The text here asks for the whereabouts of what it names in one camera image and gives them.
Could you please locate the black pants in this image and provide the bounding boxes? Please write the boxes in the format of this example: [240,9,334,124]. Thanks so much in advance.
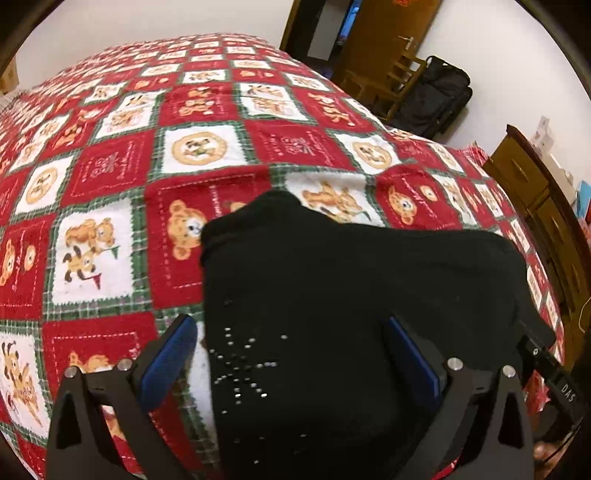
[200,191,556,479]

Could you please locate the person's right hand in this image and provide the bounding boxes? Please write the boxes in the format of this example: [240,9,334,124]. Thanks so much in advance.
[533,440,569,479]

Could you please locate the brown wooden dresser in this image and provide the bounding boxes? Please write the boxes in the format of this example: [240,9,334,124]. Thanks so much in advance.
[484,125,590,367]

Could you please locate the white box on dresser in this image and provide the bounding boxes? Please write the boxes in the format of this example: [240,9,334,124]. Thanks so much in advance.
[530,116,555,154]

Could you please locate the red patchwork bedspread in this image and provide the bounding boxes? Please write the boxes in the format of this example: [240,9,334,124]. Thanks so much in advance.
[1,34,564,479]

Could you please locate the black luggage bag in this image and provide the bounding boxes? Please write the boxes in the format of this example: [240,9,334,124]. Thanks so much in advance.
[389,56,473,139]

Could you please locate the wooden chair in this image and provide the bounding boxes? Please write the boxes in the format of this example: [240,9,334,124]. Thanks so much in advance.
[341,52,428,123]

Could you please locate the brown wooden door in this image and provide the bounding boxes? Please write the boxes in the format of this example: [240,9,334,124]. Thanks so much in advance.
[332,0,442,86]

